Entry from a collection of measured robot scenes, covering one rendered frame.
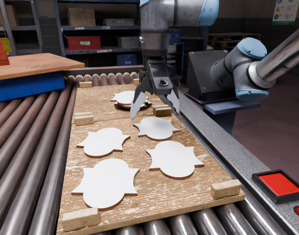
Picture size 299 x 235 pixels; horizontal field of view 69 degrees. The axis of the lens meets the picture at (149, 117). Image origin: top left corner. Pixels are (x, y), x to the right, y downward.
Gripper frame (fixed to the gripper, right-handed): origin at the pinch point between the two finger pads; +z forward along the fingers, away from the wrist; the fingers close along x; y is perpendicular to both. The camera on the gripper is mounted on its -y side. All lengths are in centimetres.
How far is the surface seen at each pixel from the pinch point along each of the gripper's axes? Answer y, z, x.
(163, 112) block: 8.5, 1.6, -5.3
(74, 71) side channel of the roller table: 88, 1, 28
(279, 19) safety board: 413, -35, -431
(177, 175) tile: -22.9, 3.1, 2.0
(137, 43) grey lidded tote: 442, 14, -89
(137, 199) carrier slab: -26.5, 4.0, 11.5
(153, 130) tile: -2.0, 2.6, 1.3
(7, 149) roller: 2.3, 5.3, 42.2
